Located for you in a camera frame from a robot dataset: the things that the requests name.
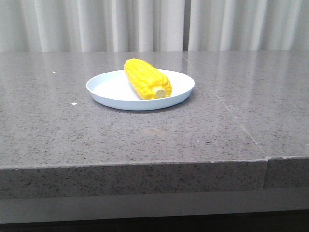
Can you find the yellow corn cob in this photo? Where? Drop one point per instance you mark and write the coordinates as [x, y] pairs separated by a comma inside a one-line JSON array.
[[147, 81]]

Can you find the light blue round plate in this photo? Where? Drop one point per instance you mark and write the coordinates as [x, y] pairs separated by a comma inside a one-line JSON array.
[[113, 89]]

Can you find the white curtain right panel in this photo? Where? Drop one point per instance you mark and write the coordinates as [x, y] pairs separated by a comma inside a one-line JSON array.
[[246, 25]]

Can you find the white curtain panel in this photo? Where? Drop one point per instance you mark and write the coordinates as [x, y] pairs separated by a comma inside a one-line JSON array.
[[92, 25], [246, 25]]

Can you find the white curtain left panel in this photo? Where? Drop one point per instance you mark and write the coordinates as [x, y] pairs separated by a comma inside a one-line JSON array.
[[92, 25]]

